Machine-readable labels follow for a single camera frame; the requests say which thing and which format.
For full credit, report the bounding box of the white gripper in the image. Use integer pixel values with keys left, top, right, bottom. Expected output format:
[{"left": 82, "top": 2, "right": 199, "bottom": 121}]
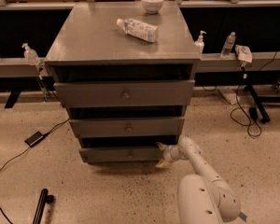
[{"left": 156, "top": 142, "right": 185, "bottom": 168}]

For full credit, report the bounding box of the grey bottom drawer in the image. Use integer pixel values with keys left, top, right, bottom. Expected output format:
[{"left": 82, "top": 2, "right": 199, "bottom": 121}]
[{"left": 79, "top": 146, "right": 162, "bottom": 163}]

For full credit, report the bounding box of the grey drawer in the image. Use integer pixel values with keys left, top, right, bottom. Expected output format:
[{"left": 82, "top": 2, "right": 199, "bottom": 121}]
[
  {"left": 79, "top": 146, "right": 162, "bottom": 163},
  {"left": 54, "top": 80, "right": 194, "bottom": 107},
  {"left": 70, "top": 118, "right": 184, "bottom": 138}
]

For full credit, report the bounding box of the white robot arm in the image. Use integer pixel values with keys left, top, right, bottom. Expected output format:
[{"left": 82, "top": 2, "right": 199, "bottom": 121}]
[{"left": 156, "top": 136, "right": 241, "bottom": 224}]

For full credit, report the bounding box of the grey middle drawer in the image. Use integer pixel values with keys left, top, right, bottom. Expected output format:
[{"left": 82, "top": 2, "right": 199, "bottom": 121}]
[{"left": 70, "top": 118, "right": 184, "bottom": 138}]

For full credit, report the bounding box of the grey drawer cabinet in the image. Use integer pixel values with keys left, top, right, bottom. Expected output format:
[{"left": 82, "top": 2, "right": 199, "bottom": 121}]
[{"left": 43, "top": 1, "right": 201, "bottom": 164}]

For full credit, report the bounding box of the grey top drawer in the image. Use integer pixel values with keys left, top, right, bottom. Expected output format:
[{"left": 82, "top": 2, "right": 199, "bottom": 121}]
[{"left": 54, "top": 80, "right": 194, "bottom": 107}]

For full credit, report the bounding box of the flat white paper pad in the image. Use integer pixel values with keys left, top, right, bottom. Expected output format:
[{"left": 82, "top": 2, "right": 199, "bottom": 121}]
[{"left": 218, "top": 88, "right": 240, "bottom": 105}]

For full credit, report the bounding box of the blue tape cross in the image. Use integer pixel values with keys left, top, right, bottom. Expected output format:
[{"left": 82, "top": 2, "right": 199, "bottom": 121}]
[{"left": 239, "top": 212, "right": 247, "bottom": 222}]

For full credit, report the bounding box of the black table leg right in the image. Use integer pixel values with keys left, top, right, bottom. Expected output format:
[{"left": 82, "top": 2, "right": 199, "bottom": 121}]
[{"left": 243, "top": 73, "right": 270, "bottom": 124}]

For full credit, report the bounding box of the white pump sanitizer bottle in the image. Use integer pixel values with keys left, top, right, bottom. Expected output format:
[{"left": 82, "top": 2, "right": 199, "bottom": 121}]
[{"left": 195, "top": 31, "right": 205, "bottom": 53}]

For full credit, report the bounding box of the lying clear water bottle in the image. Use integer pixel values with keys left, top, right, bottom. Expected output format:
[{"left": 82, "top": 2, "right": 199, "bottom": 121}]
[{"left": 117, "top": 18, "right": 158, "bottom": 43}]

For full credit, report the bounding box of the black power adapter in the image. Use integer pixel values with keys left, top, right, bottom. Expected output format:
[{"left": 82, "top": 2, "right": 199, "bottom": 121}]
[{"left": 25, "top": 132, "right": 44, "bottom": 147}]

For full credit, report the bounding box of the white plastic bag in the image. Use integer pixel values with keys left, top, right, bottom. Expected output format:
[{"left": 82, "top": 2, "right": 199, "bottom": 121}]
[{"left": 235, "top": 45, "right": 252, "bottom": 63}]

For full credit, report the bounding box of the white bowl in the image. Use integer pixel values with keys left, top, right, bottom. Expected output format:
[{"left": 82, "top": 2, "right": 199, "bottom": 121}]
[{"left": 140, "top": 0, "right": 165, "bottom": 14}]

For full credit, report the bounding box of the clear pump bottle left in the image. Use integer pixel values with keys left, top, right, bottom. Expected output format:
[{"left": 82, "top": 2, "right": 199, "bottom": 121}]
[{"left": 22, "top": 43, "right": 41, "bottom": 65}]

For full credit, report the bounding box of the black adapter cable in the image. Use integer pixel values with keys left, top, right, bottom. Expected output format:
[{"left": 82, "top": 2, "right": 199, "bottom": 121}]
[{"left": 0, "top": 118, "right": 71, "bottom": 181}]

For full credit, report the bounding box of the black bracket left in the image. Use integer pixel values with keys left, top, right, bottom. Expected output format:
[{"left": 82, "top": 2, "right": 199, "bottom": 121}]
[{"left": 5, "top": 91, "right": 21, "bottom": 109}]

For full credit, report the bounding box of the grey shelf rail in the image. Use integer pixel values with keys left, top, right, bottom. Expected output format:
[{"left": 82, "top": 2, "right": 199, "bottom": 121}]
[{"left": 0, "top": 51, "right": 280, "bottom": 78}]

